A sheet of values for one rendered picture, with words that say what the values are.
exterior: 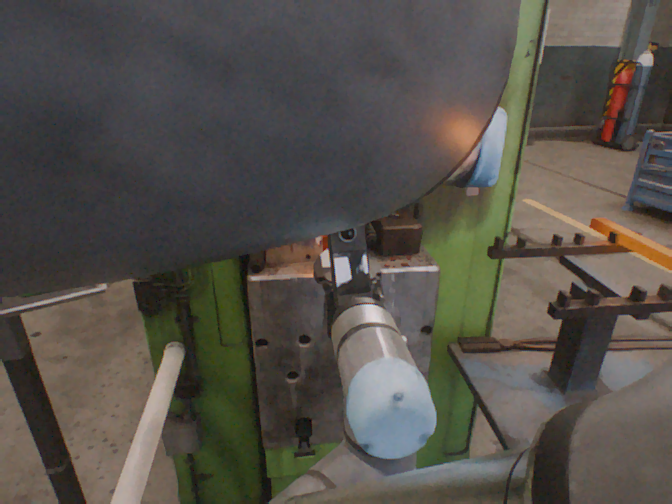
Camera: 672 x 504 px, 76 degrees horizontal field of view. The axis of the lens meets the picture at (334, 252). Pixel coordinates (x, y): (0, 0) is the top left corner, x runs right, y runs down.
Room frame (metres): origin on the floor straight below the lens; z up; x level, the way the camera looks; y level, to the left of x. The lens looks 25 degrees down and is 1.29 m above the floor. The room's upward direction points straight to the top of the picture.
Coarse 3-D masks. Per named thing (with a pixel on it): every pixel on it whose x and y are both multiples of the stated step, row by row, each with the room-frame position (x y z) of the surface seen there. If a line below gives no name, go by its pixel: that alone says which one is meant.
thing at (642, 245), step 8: (592, 224) 0.86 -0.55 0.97; (600, 224) 0.83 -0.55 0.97; (608, 224) 0.82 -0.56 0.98; (616, 224) 0.82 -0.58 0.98; (600, 232) 0.83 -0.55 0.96; (608, 232) 0.81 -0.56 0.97; (624, 232) 0.78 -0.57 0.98; (632, 232) 0.78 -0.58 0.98; (624, 240) 0.77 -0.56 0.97; (632, 240) 0.75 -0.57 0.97; (640, 240) 0.74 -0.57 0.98; (648, 240) 0.74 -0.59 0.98; (632, 248) 0.74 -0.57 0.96; (640, 248) 0.73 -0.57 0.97; (648, 248) 0.71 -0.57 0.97; (656, 248) 0.70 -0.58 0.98; (664, 248) 0.70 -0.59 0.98; (648, 256) 0.71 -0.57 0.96; (656, 256) 0.69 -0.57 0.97; (664, 256) 0.68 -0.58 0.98; (664, 264) 0.67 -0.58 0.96
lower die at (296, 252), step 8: (312, 240) 0.78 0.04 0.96; (272, 248) 0.77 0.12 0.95; (280, 248) 0.77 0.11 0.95; (288, 248) 0.78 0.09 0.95; (296, 248) 0.78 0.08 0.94; (304, 248) 0.78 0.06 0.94; (312, 248) 0.78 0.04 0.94; (320, 248) 0.78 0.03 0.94; (272, 256) 0.77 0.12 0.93; (280, 256) 0.77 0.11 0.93; (288, 256) 0.78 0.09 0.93; (296, 256) 0.78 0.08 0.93; (304, 256) 0.78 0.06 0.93; (312, 256) 0.78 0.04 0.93
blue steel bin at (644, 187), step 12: (648, 132) 3.78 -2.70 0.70; (648, 144) 3.76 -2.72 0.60; (660, 144) 3.65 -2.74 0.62; (648, 156) 3.73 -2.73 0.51; (660, 156) 3.64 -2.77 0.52; (636, 168) 3.79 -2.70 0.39; (648, 168) 3.70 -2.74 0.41; (660, 168) 3.60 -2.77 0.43; (636, 180) 3.76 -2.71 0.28; (648, 180) 3.68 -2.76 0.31; (660, 180) 3.59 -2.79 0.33; (636, 192) 3.75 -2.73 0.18; (648, 192) 3.65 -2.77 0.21; (660, 192) 3.56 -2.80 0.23; (624, 204) 3.80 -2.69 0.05; (648, 204) 3.61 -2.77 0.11; (660, 204) 3.51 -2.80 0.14
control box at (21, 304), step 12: (72, 288) 0.57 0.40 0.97; (84, 288) 0.58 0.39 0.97; (96, 288) 0.58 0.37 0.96; (12, 300) 0.53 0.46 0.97; (24, 300) 0.54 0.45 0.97; (36, 300) 0.54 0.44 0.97; (48, 300) 0.55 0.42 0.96; (60, 300) 0.56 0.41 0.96; (72, 300) 0.60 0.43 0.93; (0, 312) 0.52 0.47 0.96; (12, 312) 0.52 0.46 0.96; (24, 312) 0.57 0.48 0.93
